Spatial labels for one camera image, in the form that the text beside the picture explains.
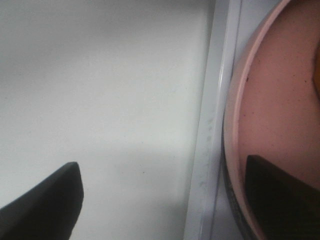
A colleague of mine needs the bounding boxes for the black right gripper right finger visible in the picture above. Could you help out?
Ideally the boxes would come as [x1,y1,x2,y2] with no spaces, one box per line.
[244,155,320,240]

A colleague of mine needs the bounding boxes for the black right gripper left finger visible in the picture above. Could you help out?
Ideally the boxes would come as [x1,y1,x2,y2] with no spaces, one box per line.
[0,162,84,240]

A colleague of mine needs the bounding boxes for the pink round plate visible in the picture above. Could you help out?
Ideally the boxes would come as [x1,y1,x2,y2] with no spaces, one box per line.
[223,0,320,240]

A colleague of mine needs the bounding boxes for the glass microwave turntable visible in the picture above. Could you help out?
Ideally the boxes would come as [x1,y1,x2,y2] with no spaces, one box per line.
[221,135,247,240]

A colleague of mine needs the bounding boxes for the white microwave oven body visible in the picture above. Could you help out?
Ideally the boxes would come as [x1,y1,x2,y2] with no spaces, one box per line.
[186,0,245,240]

